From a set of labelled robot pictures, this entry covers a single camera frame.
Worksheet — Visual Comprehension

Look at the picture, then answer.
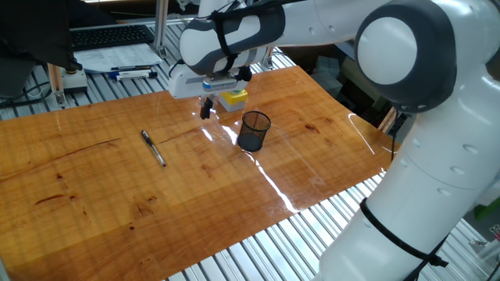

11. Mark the black computer keyboard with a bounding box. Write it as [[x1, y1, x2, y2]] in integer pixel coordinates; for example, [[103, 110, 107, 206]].
[[70, 24, 155, 52]]

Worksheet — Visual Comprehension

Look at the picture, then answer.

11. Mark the black mesh pen holder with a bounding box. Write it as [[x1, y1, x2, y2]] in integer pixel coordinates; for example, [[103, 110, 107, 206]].
[[237, 110, 272, 153]]

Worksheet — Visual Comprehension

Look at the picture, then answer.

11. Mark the white box with black knob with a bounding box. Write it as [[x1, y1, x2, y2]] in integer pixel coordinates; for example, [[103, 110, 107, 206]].
[[60, 66, 89, 94]]

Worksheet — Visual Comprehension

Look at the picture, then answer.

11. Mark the yellow box green push button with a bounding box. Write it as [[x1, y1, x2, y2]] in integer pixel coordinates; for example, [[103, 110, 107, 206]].
[[217, 88, 249, 113]]

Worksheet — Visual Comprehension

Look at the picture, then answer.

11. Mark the upright aluminium profile post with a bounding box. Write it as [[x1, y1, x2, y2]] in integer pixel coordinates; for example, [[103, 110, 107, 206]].
[[152, 0, 170, 59]]

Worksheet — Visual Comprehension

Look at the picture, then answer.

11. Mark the black and clear pen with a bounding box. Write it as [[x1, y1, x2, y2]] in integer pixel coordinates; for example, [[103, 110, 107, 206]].
[[141, 130, 167, 168]]

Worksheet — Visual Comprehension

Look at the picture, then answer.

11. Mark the thin black pen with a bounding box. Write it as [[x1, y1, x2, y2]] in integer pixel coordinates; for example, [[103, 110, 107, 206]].
[[110, 65, 152, 72]]

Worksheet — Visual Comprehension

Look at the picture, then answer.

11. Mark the slanted wooden stick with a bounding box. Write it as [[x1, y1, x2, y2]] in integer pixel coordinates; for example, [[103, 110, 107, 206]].
[[377, 105, 398, 134]]

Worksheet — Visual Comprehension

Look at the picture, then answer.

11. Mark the white paper stack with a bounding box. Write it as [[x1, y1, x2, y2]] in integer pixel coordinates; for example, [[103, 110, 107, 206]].
[[73, 42, 163, 74]]

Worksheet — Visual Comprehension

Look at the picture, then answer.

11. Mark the white and blue marker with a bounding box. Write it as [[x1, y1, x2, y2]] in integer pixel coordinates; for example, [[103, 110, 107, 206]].
[[108, 69, 159, 82]]

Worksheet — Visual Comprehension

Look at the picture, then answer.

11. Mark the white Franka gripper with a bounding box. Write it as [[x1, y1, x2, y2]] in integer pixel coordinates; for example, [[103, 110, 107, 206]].
[[167, 64, 253, 120]]

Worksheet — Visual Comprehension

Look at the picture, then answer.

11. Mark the black cloth cover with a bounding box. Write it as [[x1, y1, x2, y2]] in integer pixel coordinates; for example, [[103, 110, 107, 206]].
[[0, 0, 114, 71]]

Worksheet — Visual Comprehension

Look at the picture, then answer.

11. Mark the glossy wood pattern mat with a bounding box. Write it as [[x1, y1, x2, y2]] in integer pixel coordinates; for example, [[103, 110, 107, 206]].
[[0, 65, 402, 281]]

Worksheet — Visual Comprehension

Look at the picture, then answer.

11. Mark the wood faced bracket post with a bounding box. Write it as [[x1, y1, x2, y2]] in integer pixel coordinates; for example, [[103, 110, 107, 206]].
[[47, 62, 67, 109]]

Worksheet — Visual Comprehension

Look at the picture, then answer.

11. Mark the green plastic piece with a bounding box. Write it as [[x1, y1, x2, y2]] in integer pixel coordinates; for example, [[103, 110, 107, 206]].
[[473, 197, 500, 222]]

